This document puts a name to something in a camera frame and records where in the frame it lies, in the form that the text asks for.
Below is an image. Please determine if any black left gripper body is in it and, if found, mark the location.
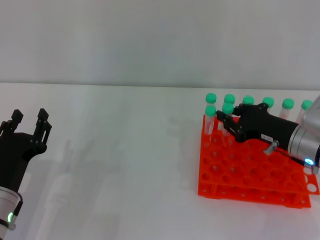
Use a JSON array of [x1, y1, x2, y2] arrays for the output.
[[0, 132, 48, 193]]

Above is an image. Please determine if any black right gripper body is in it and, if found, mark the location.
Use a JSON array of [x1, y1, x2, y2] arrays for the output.
[[238, 102, 300, 151]]

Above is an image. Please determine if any orange test tube rack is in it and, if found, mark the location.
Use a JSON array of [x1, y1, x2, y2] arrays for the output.
[[196, 113, 320, 209]]

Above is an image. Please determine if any silver cable plug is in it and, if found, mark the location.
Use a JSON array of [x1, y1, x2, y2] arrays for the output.
[[262, 140, 280, 156]]

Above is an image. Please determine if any thin black cable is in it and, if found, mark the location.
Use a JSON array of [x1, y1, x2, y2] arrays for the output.
[[273, 147, 307, 164]]

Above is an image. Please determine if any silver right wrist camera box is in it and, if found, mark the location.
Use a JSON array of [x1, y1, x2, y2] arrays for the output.
[[298, 94, 320, 131]]

